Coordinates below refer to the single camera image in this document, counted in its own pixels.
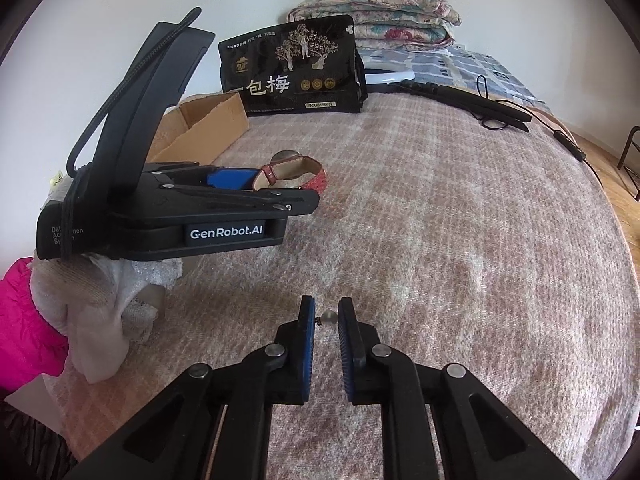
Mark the red leather wristwatch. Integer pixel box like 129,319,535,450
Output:
250,150,328,194

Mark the pearl earring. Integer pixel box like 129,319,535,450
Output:
316,310,338,325

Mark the pink sleeve forearm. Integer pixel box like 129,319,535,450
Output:
0,257,70,399

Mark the left hand in white glove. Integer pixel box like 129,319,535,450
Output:
29,254,183,384

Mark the brown cardboard box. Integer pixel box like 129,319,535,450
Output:
146,92,250,165

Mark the black plum snack bag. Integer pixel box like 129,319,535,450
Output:
218,15,368,116

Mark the pink plaid blanket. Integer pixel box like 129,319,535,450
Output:
47,94,639,479

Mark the folded floral quilt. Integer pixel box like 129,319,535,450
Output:
286,0,462,50

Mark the blue checked bed sheet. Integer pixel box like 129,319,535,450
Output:
359,47,550,112

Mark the black folded tripod stand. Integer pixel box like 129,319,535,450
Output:
367,80,532,132

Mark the black metal clothes rack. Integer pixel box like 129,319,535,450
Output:
617,127,640,201

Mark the white ring light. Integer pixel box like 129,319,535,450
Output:
364,66,416,86

